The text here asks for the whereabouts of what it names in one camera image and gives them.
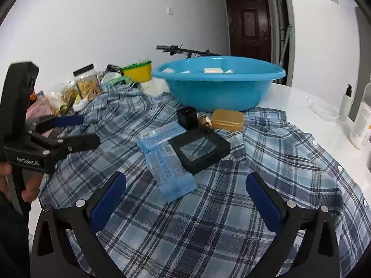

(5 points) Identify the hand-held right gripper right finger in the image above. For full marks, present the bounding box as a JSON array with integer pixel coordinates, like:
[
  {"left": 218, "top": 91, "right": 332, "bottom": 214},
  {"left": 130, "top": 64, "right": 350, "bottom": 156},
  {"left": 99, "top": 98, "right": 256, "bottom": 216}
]
[{"left": 245, "top": 172, "right": 341, "bottom": 278}]

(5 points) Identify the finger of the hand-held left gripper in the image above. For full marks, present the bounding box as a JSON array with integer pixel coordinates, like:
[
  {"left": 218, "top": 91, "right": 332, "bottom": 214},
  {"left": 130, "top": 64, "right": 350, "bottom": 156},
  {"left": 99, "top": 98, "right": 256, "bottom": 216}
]
[
  {"left": 27, "top": 115, "right": 85, "bottom": 136},
  {"left": 29, "top": 133, "right": 101, "bottom": 163}
]

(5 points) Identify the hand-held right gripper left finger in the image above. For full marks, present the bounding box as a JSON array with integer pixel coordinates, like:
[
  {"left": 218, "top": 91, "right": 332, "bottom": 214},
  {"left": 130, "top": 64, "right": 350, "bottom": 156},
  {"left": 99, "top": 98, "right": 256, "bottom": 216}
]
[{"left": 30, "top": 171, "right": 127, "bottom": 278}]

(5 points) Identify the light blue patterned box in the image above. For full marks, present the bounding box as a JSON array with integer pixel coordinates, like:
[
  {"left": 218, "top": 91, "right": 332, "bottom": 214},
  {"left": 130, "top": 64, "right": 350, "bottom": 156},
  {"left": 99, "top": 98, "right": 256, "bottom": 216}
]
[
  {"left": 137, "top": 121, "right": 187, "bottom": 153},
  {"left": 145, "top": 143, "right": 198, "bottom": 202}
]

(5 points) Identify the black square frame box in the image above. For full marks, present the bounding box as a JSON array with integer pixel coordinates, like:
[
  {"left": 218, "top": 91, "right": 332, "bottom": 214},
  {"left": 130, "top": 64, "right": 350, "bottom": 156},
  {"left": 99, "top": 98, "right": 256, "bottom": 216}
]
[{"left": 169, "top": 127, "right": 231, "bottom": 176}]

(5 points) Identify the amber plastic box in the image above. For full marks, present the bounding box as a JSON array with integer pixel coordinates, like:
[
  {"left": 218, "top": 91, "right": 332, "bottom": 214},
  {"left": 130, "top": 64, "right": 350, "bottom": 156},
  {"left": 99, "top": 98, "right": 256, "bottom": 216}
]
[{"left": 211, "top": 109, "right": 245, "bottom": 131}]

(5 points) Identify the small black cube box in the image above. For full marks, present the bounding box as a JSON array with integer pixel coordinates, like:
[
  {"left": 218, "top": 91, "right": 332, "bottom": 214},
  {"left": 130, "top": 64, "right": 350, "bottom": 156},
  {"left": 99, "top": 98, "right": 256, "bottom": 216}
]
[{"left": 177, "top": 107, "right": 198, "bottom": 128}]

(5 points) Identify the blue plastic basin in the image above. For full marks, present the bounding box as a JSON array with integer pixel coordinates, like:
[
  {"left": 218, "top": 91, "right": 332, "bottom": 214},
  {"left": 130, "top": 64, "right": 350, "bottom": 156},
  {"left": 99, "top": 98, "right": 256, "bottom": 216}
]
[{"left": 151, "top": 56, "right": 286, "bottom": 113}]

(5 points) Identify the white desktop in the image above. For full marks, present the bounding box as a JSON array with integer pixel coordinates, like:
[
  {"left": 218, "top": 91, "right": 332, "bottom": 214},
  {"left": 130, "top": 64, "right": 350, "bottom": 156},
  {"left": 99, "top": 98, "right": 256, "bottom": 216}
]
[{"left": 29, "top": 79, "right": 371, "bottom": 267}]

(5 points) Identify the person's left hand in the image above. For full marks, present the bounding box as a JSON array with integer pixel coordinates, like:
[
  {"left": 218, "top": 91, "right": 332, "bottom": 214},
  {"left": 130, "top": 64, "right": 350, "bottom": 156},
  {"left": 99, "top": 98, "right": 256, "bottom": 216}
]
[{"left": 0, "top": 163, "right": 43, "bottom": 204}]

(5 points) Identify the white round lid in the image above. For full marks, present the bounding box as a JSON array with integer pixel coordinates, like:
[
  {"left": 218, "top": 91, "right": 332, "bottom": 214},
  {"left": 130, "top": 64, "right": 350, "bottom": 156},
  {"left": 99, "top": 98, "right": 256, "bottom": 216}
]
[{"left": 72, "top": 98, "right": 89, "bottom": 112}]

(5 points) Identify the pink cloth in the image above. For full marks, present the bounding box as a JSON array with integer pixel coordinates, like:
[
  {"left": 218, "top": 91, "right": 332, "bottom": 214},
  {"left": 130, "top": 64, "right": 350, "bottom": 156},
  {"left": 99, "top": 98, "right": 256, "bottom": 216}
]
[{"left": 26, "top": 97, "right": 60, "bottom": 120}]

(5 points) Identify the clear jar with black lid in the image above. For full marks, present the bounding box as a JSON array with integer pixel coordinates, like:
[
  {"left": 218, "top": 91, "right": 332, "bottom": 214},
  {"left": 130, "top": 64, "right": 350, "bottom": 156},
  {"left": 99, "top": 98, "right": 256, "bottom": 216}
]
[{"left": 73, "top": 63, "right": 102, "bottom": 99}]

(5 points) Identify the blue plaid shirt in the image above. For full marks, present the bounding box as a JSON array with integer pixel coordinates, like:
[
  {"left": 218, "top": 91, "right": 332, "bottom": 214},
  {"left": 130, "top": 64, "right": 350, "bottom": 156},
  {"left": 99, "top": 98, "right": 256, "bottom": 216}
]
[{"left": 39, "top": 85, "right": 367, "bottom": 278}]

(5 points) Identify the white bowl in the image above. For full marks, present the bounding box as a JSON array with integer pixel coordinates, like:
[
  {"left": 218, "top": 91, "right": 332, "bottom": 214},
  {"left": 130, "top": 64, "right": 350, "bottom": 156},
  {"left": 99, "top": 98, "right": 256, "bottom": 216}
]
[{"left": 100, "top": 72, "right": 122, "bottom": 84}]

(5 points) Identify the green packet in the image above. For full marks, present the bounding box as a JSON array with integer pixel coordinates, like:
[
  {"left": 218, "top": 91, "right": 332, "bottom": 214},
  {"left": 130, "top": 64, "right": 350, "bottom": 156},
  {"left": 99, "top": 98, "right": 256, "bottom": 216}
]
[{"left": 104, "top": 75, "right": 134, "bottom": 91}]

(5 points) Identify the yellow container with green lid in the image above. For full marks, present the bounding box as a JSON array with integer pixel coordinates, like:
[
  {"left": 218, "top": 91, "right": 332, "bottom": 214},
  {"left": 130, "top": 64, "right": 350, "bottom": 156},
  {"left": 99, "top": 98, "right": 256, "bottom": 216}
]
[{"left": 122, "top": 60, "right": 153, "bottom": 82}]

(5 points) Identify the clear plastic tray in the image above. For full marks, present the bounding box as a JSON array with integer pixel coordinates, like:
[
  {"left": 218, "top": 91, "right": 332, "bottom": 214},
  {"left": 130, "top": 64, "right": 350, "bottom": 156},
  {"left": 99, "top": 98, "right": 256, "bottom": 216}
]
[{"left": 307, "top": 97, "right": 340, "bottom": 122}]

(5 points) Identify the green pump bottle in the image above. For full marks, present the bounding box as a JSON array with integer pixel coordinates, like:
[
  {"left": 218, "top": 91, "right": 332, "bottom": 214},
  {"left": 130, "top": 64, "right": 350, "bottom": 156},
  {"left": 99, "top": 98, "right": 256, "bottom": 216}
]
[{"left": 339, "top": 84, "right": 354, "bottom": 121}]

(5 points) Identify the white lotion bottle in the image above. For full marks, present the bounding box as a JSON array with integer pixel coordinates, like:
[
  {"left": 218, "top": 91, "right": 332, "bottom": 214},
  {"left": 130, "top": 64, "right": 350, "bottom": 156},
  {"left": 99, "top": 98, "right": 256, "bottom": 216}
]
[{"left": 350, "top": 82, "right": 371, "bottom": 150}]

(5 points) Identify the grey cabinet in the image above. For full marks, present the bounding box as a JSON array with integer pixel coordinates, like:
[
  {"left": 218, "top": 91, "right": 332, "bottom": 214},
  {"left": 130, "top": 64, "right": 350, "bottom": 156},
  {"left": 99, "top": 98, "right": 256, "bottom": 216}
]
[{"left": 355, "top": 6, "right": 371, "bottom": 122}]

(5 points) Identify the dark brown door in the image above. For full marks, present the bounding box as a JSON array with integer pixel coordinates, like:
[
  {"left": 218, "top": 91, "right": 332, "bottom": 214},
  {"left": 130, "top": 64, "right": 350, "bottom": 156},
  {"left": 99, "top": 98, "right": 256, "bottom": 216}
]
[{"left": 225, "top": 0, "right": 272, "bottom": 63}]

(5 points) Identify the bicycle handlebar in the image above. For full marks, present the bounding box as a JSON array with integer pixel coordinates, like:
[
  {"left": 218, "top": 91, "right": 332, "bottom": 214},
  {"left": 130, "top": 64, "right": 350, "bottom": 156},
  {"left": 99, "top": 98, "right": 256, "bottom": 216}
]
[{"left": 156, "top": 45, "right": 221, "bottom": 59}]

